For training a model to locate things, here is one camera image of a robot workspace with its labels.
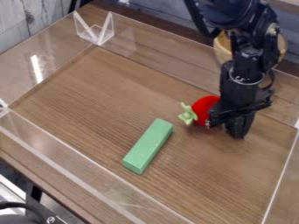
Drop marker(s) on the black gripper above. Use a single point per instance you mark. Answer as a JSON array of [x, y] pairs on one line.
[[242, 96]]

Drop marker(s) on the red plush tomato toy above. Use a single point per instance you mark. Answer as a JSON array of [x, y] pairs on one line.
[[196, 113]]

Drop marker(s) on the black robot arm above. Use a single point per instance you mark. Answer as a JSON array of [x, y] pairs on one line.
[[248, 21]]

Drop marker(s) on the green rectangular block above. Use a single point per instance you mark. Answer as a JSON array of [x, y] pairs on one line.
[[150, 143]]

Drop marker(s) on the wooden bowl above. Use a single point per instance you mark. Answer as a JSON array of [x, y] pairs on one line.
[[222, 47]]

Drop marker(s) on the black device with logo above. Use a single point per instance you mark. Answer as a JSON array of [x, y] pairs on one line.
[[40, 213]]

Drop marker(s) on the clear acrylic tray enclosure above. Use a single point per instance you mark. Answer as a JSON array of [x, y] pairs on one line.
[[80, 102]]

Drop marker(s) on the clear acrylic corner bracket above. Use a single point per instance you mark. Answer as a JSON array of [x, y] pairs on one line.
[[95, 34]]

